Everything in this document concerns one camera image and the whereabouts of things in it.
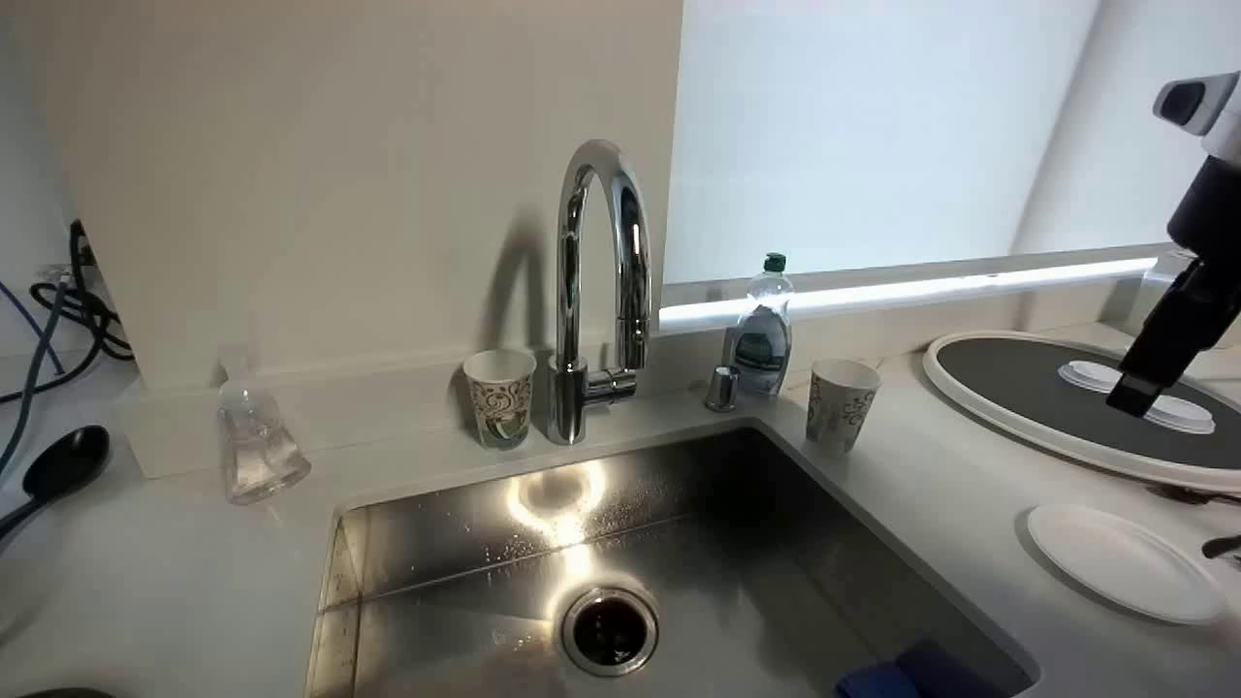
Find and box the white plastic cup lid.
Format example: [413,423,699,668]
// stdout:
[1137,392,1221,440]
[1056,357,1144,398]

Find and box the stainless steel sink basin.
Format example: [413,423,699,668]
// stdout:
[302,423,1038,698]

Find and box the white window blind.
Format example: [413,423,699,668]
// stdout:
[659,0,1174,288]

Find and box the clear bottle with green cap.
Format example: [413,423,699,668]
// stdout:
[722,248,795,402]

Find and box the black wall cable bundle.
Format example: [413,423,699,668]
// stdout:
[27,216,137,368]

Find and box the chrome gooseneck faucet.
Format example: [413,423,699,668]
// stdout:
[532,136,654,451]

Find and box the patterned paper coffee cup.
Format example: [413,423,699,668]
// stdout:
[805,357,885,459]
[457,344,538,455]

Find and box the round sink drain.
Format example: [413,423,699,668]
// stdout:
[556,583,664,684]

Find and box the blue sponge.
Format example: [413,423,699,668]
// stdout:
[828,635,1009,698]

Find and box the black ladle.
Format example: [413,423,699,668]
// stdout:
[0,423,117,544]

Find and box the round black tray white rim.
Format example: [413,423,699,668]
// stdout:
[920,327,1241,504]

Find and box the small metal shaker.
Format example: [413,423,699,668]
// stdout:
[702,365,743,420]

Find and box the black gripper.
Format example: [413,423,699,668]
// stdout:
[1105,150,1241,420]

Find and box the white round plate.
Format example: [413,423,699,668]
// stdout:
[1020,502,1232,632]

